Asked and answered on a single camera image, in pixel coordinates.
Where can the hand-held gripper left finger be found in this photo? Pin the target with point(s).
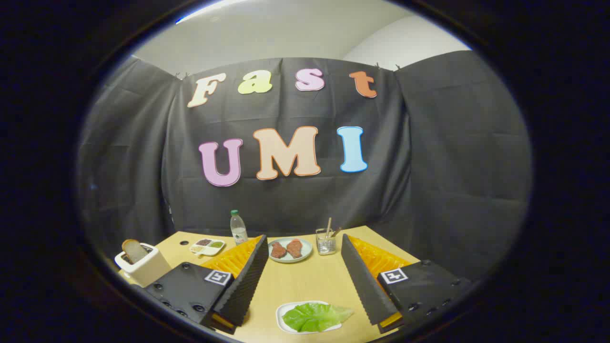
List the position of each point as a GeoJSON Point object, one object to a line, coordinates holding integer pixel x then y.
{"type": "Point", "coordinates": [243, 281]}

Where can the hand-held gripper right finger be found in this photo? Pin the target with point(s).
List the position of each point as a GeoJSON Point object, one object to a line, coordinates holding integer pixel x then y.
{"type": "Point", "coordinates": [364, 281]}

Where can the green lettuce leaf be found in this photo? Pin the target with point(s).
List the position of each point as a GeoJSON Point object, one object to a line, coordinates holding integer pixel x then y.
{"type": "Point", "coordinates": [314, 317]}

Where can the brown crust bread slice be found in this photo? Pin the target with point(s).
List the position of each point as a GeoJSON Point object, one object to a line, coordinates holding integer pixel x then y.
{"type": "Point", "coordinates": [134, 250]}

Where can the dark fried chicken drumstick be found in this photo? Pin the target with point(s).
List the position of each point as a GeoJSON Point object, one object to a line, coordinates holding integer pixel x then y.
{"type": "Point", "coordinates": [278, 250]}

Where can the white divided seasoning tray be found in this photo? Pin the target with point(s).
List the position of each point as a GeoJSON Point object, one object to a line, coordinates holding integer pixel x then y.
{"type": "Point", "coordinates": [207, 247]}

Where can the clear water bottle green cap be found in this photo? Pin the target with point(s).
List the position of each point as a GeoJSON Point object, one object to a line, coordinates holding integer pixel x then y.
{"type": "Point", "coordinates": [238, 231]}

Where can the white square plate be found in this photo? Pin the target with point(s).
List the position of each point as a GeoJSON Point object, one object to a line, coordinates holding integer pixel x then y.
{"type": "Point", "coordinates": [282, 314]}

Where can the clear glass cup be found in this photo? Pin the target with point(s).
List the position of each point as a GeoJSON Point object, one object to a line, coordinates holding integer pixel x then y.
{"type": "Point", "coordinates": [326, 246]}

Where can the orange fried chicken drumstick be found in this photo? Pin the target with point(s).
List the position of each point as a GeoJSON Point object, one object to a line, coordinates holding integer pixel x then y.
{"type": "Point", "coordinates": [295, 248]}

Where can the light blue round plate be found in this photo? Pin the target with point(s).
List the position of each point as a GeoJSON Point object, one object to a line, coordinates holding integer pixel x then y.
{"type": "Point", "coordinates": [307, 250]}

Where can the thin wooden stick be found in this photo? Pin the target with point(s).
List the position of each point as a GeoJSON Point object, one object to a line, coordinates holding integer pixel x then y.
{"type": "Point", "coordinates": [328, 225]}

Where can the cream white toaster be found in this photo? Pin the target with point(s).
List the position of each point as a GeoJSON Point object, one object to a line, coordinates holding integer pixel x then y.
{"type": "Point", "coordinates": [147, 269]}

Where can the black backdrop cloth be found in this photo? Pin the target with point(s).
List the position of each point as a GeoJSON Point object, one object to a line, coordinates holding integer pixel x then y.
{"type": "Point", "coordinates": [452, 166]}

